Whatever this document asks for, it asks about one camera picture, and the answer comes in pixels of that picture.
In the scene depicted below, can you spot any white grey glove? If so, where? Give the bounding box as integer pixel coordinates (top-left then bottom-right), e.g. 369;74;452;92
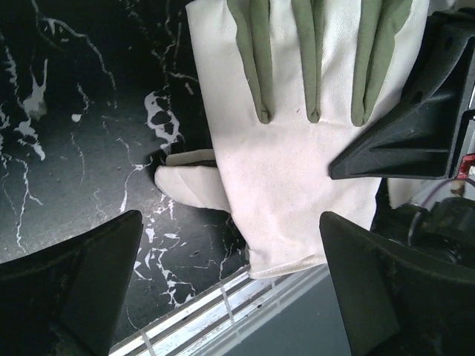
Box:
154;1;452;279

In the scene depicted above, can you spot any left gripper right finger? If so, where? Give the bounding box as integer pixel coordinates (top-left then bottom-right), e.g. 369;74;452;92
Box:
319;211;474;355

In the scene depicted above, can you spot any aluminium front rail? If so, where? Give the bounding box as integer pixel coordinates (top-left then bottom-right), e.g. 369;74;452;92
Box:
111;265;329;355

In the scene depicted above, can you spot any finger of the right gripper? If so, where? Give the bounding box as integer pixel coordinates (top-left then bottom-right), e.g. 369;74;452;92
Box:
330;10;474;179

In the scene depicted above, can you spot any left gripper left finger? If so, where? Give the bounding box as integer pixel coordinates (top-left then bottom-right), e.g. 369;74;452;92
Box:
1;210;143;355

